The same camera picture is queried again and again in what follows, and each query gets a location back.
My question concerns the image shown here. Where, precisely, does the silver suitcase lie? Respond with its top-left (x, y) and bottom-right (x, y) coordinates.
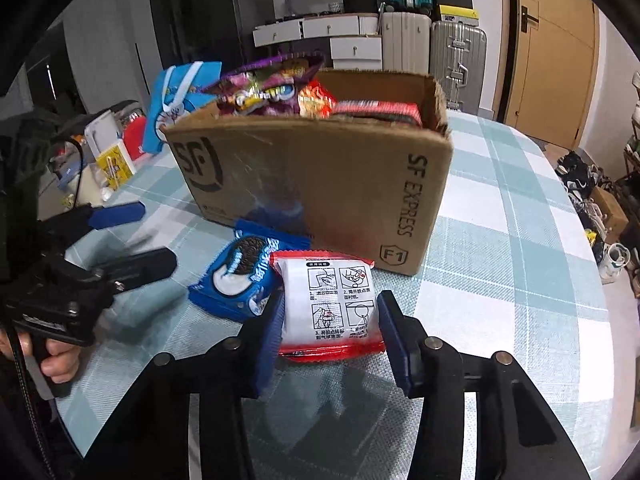
top-left (429, 20), bottom-right (488, 111)

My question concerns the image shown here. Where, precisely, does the pile of shoes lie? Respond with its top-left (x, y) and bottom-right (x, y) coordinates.
top-left (555, 150), bottom-right (621, 241)

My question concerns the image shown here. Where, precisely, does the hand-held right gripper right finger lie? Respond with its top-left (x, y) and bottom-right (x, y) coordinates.
top-left (376, 290), bottom-right (591, 480)

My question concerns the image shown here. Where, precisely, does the cardboard box with shoes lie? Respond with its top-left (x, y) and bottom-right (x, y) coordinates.
top-left (592, 185), bottom-right (630, 241)

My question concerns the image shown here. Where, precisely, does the yellow and black box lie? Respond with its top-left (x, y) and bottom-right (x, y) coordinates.
top-left (434, 5), bottom-right (476, 23)

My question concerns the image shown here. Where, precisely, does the beige suitcase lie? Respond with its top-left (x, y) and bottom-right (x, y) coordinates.
top-left (380, 10), bottom-right (433, 76)

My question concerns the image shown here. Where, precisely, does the wide white drawer box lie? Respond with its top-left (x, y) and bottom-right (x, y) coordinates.
top-left (302, 14), bottom-right (381, 40)

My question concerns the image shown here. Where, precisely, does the small white drawer box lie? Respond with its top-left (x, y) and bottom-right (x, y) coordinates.
top-left (252, 21), bottom-right (306, 47)

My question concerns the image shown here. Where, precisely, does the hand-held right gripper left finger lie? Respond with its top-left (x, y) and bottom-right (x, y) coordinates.
top-left (80, 289), bottom-right (287, 480)

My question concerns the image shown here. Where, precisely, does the brown cardboard box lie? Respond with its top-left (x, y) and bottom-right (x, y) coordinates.
top-left (160, 67), bottom-right (455, 277)

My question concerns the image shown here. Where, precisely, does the person's left hand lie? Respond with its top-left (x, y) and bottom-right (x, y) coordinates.
top-left (0, 330), bottom-right (81, 383)

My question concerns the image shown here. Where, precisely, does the person's black jacket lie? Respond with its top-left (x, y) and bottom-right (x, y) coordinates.
top-left (0, 370), bottom-right (76, 480)

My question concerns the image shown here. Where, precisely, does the wooden door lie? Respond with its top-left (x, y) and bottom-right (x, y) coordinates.
top-left (500, 0), bottom-right (601, 151)

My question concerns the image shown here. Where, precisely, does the blue gift bag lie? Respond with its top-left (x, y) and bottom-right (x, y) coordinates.
top-left (142, 60), bottom-right (223, 156)

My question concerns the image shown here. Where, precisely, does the dark cabinet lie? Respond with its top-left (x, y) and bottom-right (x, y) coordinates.
top-left (165, 0), bottom-right (276, 68)

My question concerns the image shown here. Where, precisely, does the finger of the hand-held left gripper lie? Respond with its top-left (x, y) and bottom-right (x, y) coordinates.
top-left (47, 201), bottom-right (146, 241)
top-left (75, 249), bottom-right (178, 293)

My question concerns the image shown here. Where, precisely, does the red pouch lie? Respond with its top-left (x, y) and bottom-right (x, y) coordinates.
top-left (122, 112), bottom-right (151, 161)

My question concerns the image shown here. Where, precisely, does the white jug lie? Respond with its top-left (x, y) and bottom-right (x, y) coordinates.
top-left (84, 110), bottom-right (123, 153)

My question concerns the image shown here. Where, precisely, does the orange snack packet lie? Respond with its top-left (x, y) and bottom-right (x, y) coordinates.
top-left (297, 79), bottom-right (335, 120)

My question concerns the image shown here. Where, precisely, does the purple snack bag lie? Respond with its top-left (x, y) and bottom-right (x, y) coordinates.
top-left (202, 52), bottom-right (326, 118)

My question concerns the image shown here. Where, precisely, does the black cable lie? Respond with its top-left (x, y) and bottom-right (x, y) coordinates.
top-left (50, 132), bottom-right (86, 211)

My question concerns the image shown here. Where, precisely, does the red chocolate wafer packet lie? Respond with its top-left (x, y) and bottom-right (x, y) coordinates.
top-left (330, 100), bottom-right (422, 128)

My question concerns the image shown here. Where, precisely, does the blue cookie packet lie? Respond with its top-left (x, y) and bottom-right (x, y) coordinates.
top-left (187, 219), bottom-right (312, 322)

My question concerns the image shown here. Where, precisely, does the white sneaker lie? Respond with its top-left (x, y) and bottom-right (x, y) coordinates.
top-left (599, 242), bottom-right (632, 283)

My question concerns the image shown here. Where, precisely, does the red and white packet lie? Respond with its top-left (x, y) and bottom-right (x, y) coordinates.
top-left (269, 250), bottom-right (387, 363)

